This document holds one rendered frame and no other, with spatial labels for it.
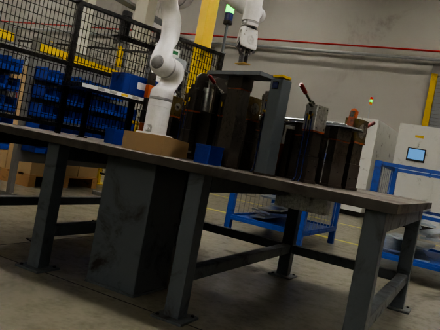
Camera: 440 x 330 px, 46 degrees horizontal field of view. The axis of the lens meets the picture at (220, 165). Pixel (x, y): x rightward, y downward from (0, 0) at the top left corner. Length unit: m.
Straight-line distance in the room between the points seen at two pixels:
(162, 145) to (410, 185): 8.49
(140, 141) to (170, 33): 0.58
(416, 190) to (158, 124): 8.42
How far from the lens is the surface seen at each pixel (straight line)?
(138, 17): 10.99
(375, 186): 4.57
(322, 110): 2.42
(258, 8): 2.61
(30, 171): 6.11
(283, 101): 2.35
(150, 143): 2.55
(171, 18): 2.75
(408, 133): 10.72
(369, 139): 10.78
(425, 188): 10.62
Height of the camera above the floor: 0.76
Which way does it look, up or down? 1 degrees down
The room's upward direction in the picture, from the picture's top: 11 degrees clockwise
